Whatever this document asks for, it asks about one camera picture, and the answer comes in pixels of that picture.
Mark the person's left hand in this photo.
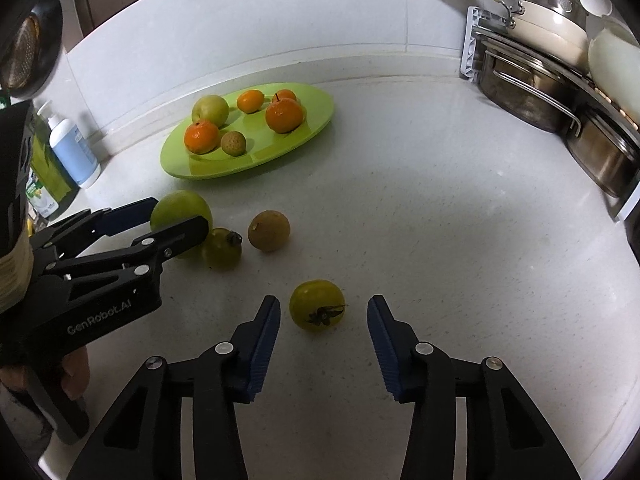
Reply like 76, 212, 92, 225
59, 346, 92, 397

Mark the copper colander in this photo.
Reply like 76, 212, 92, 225
0, 15, 43, 91

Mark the orange with stem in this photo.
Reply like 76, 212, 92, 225
265, 94, 304, 134

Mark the green tomato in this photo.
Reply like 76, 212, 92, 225
201, 228, 244, 269
289, 279, 347, 333

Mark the large pale green apple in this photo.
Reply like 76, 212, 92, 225
192, 95, 230, 128

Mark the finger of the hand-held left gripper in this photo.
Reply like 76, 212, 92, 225
45, 216, 211, 286
30, 198, 159, 256

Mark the green plate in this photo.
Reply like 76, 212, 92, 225
160, 82, 335, 181

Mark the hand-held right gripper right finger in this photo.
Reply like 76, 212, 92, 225
366, 296, 583, 480

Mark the small green apple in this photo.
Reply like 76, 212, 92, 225
150, 190, 214, 260

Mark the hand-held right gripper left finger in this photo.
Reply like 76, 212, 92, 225
72, 295, 281, 480

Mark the green dish soap bottle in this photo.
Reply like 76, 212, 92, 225
27, 115, 78, 219

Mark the white pot shelf rack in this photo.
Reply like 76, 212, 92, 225
460, 6, 640, 223

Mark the large stainless steel pot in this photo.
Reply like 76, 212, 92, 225
477, 45, 583, 133

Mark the white pump lotion bottle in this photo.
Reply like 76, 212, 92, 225
37, 101, 102, 190

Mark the small stainless steel pot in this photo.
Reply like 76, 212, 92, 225
565, 105, 640, 198

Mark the black frying pan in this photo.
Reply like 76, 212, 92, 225
0, 0, 64, 100

